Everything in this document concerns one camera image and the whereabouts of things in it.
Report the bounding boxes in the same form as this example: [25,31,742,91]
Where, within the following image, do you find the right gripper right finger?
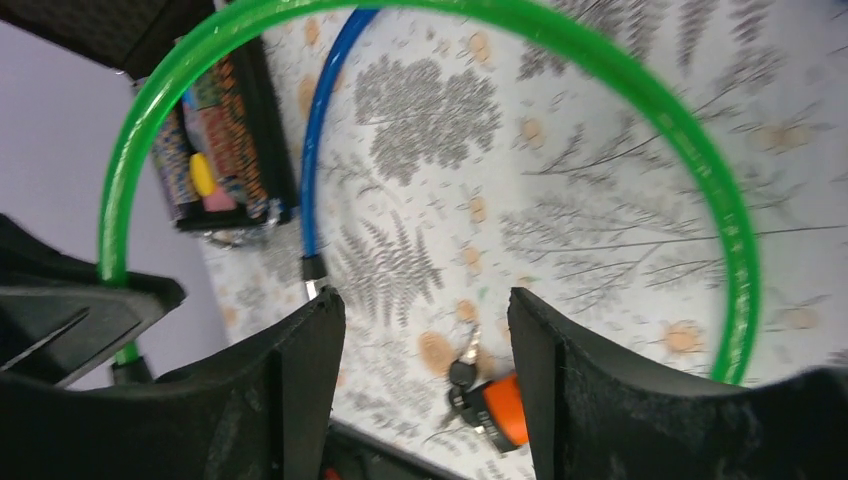
[508,288,847,479]

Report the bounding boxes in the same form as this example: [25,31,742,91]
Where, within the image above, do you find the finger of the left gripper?
[1,216,186,387]

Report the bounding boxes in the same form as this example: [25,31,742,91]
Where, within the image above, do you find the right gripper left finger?
[1,288,346,479]

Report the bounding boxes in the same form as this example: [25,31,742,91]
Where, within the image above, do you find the orange black padlock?
[459,373,529,454]

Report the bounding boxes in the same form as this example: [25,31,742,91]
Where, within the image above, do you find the blue cable lock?
[299,7,382,303]

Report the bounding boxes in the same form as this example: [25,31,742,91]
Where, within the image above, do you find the green cable lock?
[96,1,761,385]

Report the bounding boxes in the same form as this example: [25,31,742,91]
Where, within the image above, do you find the black poker chip case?
[1,0,299,233]

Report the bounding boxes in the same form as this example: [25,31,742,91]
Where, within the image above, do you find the floral table mat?
[198,0,848,480]

